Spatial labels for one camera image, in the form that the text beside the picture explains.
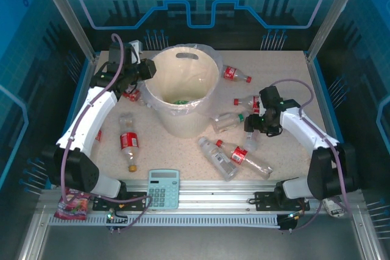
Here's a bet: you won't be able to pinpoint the light blue calculator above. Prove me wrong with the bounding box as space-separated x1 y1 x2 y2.
147 169 180 211

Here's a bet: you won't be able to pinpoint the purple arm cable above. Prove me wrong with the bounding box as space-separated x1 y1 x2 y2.
60 33 153 234
269 79 351 233

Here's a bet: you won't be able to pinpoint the white slotted cable duct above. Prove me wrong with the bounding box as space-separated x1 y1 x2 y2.
48 213 281 227

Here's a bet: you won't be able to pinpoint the black right mount plate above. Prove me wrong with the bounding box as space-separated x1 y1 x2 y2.
254 191 310 212

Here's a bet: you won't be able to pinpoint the black left mount plate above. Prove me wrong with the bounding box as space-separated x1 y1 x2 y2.
92 191 152 212

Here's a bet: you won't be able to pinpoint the small clear plastic bottle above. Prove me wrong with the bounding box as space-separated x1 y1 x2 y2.
243 130 260 153

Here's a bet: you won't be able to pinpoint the red drink can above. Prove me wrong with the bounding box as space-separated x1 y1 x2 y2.
122 88 143 102

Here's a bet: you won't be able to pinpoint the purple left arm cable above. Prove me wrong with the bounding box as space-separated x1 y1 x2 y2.
60 33 153 234

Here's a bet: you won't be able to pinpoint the clear bottle white label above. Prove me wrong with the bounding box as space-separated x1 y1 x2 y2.
197 136 239 182

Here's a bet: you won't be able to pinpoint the black mount plate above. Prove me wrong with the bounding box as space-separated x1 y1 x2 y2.
254 191 310 212
92 191 152 212

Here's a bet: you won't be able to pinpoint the pink snack packet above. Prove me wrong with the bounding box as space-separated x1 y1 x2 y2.
54 188 92 220

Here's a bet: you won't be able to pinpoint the clear bottle green band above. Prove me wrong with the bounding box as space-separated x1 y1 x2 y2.
212 112 248 135

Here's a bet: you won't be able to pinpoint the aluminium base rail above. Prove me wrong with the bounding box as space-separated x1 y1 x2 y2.
41 179 363 212

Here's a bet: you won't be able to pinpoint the cream plastic bin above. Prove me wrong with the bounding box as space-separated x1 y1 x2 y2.
140 44 224 139

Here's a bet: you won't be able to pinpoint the cola bottle yellow cap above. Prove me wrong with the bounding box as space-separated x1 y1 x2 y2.
118 113 141 172

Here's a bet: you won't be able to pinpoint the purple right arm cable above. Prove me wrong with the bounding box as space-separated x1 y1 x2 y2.
269 79 351 233

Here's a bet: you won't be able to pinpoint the aluminium frame post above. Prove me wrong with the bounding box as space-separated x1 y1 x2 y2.
33 0 100 61
306 0 366 63

